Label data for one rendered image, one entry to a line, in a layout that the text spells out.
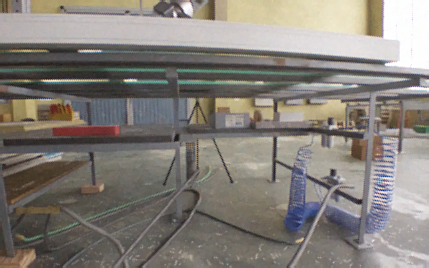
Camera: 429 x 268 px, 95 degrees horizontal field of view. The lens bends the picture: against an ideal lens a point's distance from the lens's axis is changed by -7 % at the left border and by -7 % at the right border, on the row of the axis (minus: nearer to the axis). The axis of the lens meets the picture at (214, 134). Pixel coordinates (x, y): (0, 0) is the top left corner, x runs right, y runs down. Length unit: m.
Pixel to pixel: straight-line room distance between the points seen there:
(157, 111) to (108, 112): 1.54
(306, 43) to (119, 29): 0.51
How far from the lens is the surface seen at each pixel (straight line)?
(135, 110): 7.21
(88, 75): 0.93
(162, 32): 0.60
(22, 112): 8.21
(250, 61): 0.65
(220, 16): 7.51
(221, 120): 1.36
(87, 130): 1.15
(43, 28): 0.68
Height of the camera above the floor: 0.69
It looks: 6 degrees down
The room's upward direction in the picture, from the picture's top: straight up
